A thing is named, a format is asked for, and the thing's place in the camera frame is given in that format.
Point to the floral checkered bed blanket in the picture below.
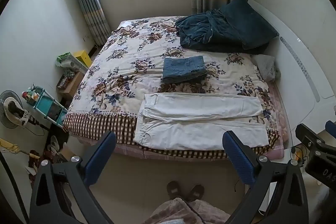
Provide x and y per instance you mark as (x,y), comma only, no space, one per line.
(126,61)

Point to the cardboard box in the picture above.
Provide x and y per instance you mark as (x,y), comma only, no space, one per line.
(71,85)

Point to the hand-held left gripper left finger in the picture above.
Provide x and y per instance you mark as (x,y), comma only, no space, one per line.
(101,158)

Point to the yellow broom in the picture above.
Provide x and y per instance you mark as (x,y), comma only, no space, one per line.
(15,149)

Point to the person's pink fuzzy legs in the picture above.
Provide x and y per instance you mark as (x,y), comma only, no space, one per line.
(168,213)

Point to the brown slipper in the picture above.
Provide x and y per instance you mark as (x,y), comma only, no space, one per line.
(197,192)
(174,190)

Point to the teal storage rack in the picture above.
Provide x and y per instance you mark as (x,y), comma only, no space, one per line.
(50,106)

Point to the standing fan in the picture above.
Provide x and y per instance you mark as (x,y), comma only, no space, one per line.
(11,109)

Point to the green box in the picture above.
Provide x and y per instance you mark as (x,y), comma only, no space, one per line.
(63,58)

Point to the grey fuzzy cloth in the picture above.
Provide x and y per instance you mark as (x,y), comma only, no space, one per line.
(265,67)

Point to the white bed headboard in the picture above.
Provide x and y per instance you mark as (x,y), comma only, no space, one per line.
(296,74)

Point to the yellow box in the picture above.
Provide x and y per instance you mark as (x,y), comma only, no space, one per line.
(82,57)

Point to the white grey appliance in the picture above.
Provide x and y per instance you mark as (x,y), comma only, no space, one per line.
(73,65)

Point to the folded blue jeans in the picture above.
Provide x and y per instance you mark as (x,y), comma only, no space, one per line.
(183,69)

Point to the white wall outlet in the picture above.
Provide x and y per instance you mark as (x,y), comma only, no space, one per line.
(86,38)

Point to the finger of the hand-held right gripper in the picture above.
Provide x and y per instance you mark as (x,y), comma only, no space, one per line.
(308,136)
(331,126)

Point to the pair of floor shoes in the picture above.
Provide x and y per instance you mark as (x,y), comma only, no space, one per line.
(55,145)

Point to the white paper sheet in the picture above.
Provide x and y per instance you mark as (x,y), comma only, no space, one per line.
(125,23)

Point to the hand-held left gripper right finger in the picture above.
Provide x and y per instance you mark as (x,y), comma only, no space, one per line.
(237,158)

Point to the white pants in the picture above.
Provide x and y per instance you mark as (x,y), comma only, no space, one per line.
(189,127)

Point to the dark teal velvet blanket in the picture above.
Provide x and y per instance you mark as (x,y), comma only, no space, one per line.
(199,29)

